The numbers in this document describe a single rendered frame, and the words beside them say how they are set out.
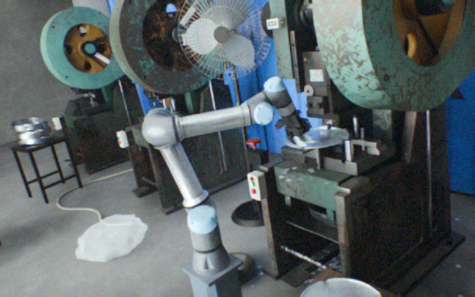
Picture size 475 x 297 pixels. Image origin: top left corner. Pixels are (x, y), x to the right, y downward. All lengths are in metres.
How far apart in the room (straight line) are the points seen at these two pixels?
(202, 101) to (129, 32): 0.87
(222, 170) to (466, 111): 1.85
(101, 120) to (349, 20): 3.79
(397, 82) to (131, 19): 1.84
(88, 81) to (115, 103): 0.50
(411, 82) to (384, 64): 0.18
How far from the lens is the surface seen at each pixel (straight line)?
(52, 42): 4.39
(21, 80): 7.93
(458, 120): 2.96
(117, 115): 4.83
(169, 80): 2.88
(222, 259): 1.61
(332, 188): 1.78
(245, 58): 2.52
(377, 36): 1.36
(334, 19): 1.35
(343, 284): 1.60
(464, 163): 3.04
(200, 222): 1.52
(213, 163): 3.42
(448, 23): 1.91
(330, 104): 1.85
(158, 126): 1.42
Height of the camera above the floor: 1.36
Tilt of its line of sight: 18 degrees down
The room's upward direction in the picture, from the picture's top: 10 degrees counter-clockwise
